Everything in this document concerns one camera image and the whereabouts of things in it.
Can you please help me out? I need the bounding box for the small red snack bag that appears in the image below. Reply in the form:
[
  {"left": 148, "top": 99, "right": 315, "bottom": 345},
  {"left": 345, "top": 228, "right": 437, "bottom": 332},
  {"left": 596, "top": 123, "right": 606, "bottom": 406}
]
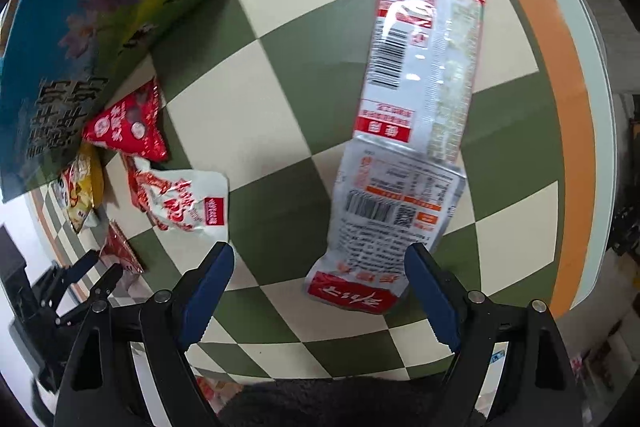
[{"left": 82, "top": 77, "right": 168, "bottom": 162}]

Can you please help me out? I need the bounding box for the brown red snack bag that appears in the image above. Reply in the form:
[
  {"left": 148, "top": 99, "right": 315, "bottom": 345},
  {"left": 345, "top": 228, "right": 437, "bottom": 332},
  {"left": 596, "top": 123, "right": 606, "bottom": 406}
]
[{"left": 100, "top": 221, "right": 144, "bottom": 275}]

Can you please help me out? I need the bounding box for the cardboard milk box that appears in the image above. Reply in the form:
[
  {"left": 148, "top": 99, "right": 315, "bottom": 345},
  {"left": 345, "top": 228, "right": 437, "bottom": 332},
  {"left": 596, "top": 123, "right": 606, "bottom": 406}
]
[{"left": 1, "top": 0, "right": 201, "bottom": 200}]

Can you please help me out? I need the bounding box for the long red white packet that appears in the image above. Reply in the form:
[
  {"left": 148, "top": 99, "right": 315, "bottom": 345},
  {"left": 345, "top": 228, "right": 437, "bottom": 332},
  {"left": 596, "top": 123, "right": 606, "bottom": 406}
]
[{"left": 354, "top": 0, "right": 486, "bottom": 164}]

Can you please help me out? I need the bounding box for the yellow panda snack bag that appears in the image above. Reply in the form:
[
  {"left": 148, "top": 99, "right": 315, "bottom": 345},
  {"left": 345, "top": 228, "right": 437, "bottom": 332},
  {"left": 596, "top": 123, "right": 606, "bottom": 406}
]
[{"left": 53, "top": 142, "right": 104, "bottom": 233}]

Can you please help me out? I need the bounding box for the red white chicken snack pack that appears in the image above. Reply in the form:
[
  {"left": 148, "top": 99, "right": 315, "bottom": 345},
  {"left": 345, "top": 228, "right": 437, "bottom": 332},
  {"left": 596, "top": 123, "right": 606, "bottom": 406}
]
[{"left": 120, "top": 155, "right": 229, "bottom": 242}]

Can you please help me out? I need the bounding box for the white red sausage packet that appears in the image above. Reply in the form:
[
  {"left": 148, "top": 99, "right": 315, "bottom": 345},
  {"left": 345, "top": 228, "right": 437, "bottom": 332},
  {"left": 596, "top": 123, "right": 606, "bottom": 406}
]
[{"left": 305, "top": 139, "right": 466, "bottom": 314}]

